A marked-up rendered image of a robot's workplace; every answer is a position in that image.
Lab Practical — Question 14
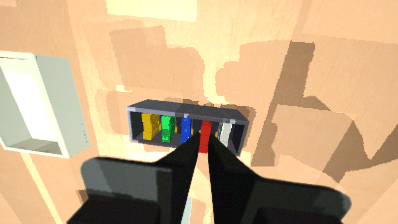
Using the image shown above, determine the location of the red fuse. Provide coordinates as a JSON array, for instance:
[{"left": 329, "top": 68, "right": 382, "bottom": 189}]
[{"left": 199, "top": 120, "right": 211, "bottom": 154}]

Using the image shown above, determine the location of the blue fuse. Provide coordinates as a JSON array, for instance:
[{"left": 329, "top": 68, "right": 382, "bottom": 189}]
[{"left": 180, "top": 118, "right": 192, "bottom": 144}]

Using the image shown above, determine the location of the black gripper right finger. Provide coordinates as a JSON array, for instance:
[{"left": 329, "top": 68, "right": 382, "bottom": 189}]
[{"left": 208, "top": 134, "right": 352, "bottom": 224}]

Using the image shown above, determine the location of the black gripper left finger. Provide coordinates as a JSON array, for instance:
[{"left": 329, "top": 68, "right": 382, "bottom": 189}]
[{"left": 80, "top": 133, "right": 201, "bottom": 224}]

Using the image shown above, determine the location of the white fuse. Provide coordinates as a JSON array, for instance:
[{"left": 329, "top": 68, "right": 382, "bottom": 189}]
[{"left": 217, "top": 122, "right": 232, "bottom": 147}]

